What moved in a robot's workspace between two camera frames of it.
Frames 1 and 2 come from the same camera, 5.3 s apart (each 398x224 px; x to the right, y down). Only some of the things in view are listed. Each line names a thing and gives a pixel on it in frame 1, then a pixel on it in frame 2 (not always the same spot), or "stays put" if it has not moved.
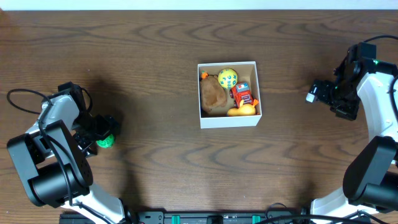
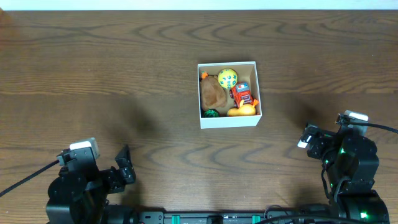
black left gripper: [101, 128] to [117, 173]
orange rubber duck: [243, 109] stays put
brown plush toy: [212, 94] stays put
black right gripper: [349, 112] to [324, 139]
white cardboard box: [246, 72] stays put
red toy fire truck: [241, 91] stays put
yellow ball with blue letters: [227, 78] stays put
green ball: [107, 142] to [211, 113]
